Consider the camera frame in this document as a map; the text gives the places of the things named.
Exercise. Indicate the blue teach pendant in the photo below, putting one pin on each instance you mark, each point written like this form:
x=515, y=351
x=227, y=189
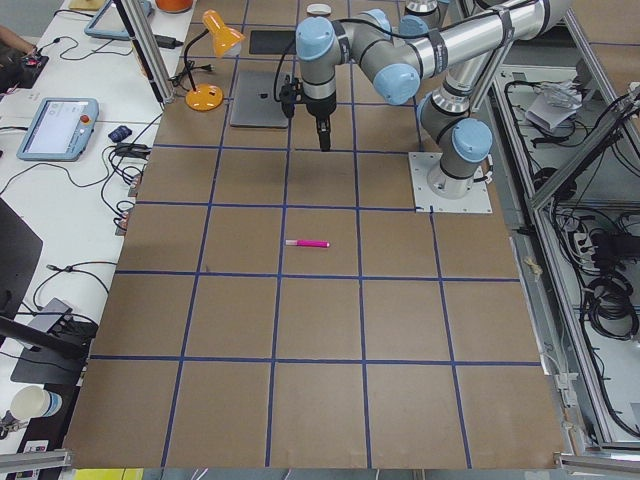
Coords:
x=107, y=24
x=60, y=130

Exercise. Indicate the blue teach pendant near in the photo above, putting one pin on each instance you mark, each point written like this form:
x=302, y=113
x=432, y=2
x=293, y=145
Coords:
x=60, y=130

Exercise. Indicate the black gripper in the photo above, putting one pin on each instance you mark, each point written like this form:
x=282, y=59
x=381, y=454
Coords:
x=318, y=107

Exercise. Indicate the silver laptop notebook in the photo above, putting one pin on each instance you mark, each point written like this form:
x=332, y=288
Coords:
x=253, y=102

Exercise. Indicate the pink marker pen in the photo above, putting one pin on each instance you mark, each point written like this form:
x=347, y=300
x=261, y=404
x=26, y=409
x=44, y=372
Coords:
x=307, y=243

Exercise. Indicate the blue teach pendant far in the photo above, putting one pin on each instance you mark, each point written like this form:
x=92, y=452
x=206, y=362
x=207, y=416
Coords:
x=107, y=24

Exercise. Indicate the orange bucket with lid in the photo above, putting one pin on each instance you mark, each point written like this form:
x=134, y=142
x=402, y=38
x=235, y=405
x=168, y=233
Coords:
x=174, y=6

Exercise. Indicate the dark blue pouch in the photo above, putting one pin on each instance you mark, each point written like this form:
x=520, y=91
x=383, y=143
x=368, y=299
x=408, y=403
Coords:
x=119, y=134

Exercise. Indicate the white computer mouse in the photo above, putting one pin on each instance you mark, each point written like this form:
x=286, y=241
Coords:
x=319, y=9

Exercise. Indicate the white paper cup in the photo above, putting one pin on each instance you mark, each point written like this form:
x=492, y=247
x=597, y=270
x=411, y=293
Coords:
x=35, y=402

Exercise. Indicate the aluminium frame post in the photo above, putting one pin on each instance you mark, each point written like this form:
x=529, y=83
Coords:
x=146, y=48

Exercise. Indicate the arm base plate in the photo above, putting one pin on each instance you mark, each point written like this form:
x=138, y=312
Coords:
x=434, y=192

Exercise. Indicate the grey usb hub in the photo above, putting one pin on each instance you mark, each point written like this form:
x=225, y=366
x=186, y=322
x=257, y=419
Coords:
x=46, y=318

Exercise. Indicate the black monitor stand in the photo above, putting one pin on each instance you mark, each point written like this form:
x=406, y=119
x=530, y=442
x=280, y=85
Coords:
x=55, y=341

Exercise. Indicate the black mousepad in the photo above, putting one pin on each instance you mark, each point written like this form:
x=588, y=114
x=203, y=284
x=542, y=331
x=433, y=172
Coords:
x=272, y=42

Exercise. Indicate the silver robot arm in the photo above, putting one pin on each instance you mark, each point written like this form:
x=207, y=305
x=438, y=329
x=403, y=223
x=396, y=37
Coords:
x=465, y=53

